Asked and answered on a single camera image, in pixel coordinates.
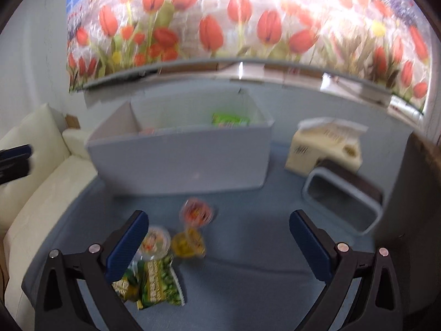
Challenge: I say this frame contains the white storage box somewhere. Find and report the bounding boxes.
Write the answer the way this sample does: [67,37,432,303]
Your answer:
[85,87,274,196]

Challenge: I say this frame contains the cream leather sofa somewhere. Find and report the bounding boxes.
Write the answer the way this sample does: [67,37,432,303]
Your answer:
[1,105,97,330]

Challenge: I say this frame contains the red jelly cup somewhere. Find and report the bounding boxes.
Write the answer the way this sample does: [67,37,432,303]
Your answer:
[179,198,215,228]

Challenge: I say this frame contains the cream tissue box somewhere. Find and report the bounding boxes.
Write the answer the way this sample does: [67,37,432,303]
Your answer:
[285,117,369,176]

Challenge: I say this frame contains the tulip flower wall poster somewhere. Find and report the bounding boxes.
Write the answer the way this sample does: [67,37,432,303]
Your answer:
[66,0,432,111]

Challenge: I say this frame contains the clear jelly cup cartoon lid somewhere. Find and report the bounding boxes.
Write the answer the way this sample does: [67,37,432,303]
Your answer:
[138,225,171,261]

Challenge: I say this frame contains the green pea snack bag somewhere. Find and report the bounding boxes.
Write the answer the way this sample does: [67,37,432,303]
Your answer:
[111,254,185,310]

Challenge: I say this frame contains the blue grey tablecloth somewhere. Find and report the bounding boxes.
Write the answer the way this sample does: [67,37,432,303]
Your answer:
[22,145,375,330]

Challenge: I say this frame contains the white rimmed small bin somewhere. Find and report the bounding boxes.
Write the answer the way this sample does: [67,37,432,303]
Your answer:
[302,159,383,235]

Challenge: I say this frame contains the seaweed pack in box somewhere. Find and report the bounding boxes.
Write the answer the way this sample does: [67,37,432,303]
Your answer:
[211,113,250,127]

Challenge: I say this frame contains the yellow jelly cup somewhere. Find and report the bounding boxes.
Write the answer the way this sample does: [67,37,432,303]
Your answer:
[171,228,206,258]

